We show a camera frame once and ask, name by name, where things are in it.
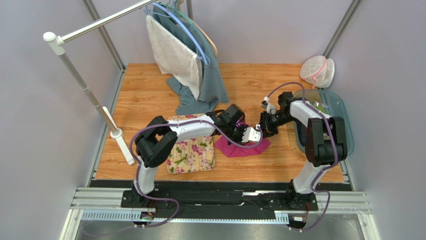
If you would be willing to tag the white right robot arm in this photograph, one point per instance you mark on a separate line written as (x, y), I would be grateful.
(325, 137)

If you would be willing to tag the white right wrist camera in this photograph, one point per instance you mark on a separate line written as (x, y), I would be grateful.
(269, 107)

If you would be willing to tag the magenta paper napkin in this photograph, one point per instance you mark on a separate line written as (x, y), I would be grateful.
(233, 151)

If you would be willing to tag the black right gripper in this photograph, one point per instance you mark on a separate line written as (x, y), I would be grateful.
(266, 125)

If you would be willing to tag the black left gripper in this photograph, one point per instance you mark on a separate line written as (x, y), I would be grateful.
(243, 129)

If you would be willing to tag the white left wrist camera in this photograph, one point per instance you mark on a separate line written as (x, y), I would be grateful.
(252, 134)

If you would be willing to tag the green handled utensil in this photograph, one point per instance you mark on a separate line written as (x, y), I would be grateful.
(320, 106)

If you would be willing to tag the white towel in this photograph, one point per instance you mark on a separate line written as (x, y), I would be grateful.
(174, 57)

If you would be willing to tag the green plastic hanger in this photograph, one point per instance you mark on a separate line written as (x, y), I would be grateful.
(175, 7)

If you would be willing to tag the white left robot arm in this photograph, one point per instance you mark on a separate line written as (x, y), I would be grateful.
(150, 147)

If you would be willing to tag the floral placemat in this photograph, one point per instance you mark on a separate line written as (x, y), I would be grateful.
(193, 155)

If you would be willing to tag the white mesh laundry bag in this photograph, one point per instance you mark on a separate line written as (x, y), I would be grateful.
(318, 71)

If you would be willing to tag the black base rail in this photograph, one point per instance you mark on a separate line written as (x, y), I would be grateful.
(211, 200)

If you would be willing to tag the white clothes rack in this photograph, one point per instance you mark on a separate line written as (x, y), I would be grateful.
(57, 42)

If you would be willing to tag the wooden hanger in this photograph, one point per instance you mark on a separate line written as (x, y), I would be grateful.
(189, 10)

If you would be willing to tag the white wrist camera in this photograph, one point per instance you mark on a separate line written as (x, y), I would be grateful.
(252, 134)
(269, 107)

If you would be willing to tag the teal blue garment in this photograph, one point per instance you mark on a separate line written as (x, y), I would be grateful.
(212, 88)

